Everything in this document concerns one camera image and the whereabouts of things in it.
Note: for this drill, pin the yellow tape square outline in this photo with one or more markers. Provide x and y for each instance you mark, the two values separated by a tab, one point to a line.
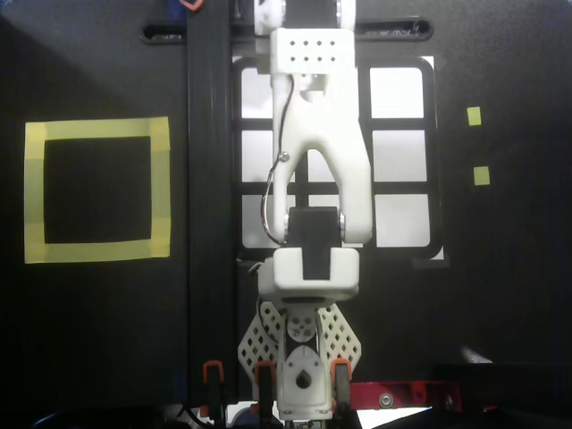
36	192

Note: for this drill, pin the blue tape strip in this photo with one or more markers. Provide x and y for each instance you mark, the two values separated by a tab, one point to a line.
179	384

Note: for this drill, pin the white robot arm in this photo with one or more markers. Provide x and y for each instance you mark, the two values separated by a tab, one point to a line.
322	134

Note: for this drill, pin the small yellow tape marker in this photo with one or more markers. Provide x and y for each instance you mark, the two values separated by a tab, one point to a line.
473	116
481	176

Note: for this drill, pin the white grid mat black lines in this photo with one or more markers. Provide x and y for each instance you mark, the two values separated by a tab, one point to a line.
397	94

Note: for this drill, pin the black ribbed beam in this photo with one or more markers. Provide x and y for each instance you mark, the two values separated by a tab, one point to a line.
210	179

